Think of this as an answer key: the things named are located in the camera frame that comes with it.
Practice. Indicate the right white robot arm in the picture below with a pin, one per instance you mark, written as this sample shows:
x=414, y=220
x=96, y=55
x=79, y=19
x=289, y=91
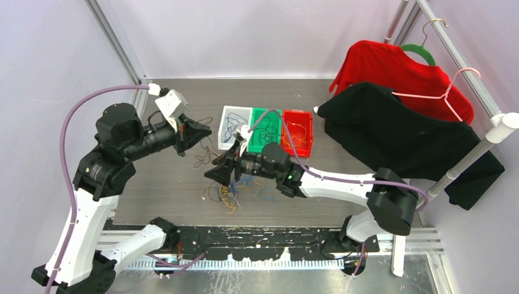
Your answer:
x=390, y=204

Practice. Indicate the red shirt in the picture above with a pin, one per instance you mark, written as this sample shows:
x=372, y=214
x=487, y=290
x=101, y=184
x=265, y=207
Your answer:
x=389, y=66

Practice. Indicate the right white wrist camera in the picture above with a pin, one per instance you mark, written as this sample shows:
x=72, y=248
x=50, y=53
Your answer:
x=242, y=133

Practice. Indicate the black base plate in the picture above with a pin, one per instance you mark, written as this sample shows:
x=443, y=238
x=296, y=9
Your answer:
x=258, y=243

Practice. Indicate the green clothes hanger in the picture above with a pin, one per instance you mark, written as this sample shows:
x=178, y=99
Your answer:
x=420, y=49

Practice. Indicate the black shirt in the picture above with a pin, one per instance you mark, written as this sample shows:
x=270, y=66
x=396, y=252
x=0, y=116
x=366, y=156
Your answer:
x=371, y=124

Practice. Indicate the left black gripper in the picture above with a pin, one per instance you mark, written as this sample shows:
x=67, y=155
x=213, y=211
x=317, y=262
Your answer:
x=189, y=133

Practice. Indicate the aluminium frame rail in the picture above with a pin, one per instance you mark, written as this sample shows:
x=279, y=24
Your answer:
x=106, y=17

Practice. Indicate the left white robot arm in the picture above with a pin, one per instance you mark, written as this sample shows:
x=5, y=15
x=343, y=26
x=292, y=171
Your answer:
x=100, y=179

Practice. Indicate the pink clothes hanger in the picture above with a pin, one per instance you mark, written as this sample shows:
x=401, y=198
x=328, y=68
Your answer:
x=444, y=96

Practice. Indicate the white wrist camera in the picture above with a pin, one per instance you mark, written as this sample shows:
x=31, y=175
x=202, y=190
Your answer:
x=242, y=133
x=171, y=103

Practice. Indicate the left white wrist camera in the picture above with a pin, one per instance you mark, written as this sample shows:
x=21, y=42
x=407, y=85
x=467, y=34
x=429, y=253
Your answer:
x=171, y=103

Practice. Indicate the white plastic bin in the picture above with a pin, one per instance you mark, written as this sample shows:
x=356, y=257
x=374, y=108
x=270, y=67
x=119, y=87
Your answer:
x=231, y=117

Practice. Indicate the green plastic bin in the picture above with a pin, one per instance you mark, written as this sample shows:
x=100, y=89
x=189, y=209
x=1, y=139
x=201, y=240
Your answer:
x=268, y=130

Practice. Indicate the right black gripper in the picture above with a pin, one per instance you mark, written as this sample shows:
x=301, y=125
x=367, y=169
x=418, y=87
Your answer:
x=222, y=172

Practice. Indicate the red plastic bin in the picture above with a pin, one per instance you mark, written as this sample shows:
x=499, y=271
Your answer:
x=300, y=126

